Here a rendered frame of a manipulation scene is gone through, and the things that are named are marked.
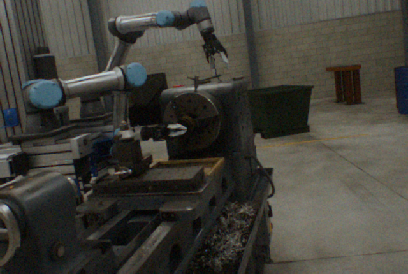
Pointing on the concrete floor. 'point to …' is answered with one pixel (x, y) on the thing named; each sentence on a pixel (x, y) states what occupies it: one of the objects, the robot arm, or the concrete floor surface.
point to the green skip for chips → (280, 110)
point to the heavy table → (347, 83)
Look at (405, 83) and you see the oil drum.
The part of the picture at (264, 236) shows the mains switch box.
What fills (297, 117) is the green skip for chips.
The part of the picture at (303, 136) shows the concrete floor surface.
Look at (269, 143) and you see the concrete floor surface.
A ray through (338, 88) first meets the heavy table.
